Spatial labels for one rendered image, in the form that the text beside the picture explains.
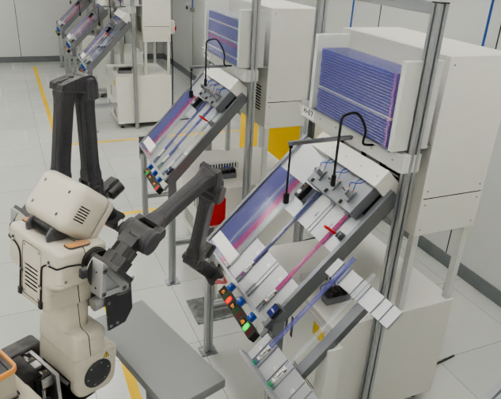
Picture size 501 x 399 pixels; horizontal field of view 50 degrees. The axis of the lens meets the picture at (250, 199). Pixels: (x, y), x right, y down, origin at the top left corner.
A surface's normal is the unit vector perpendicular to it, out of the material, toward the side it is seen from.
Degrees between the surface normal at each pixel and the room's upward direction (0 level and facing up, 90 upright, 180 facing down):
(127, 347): 0
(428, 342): 90
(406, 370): 90
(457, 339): 0
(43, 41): 90
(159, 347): 0
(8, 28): 90
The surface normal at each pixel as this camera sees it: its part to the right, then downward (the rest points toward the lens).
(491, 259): -0.92, 0.13
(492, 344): 0.05, -0.90
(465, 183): 0.40, 0.41
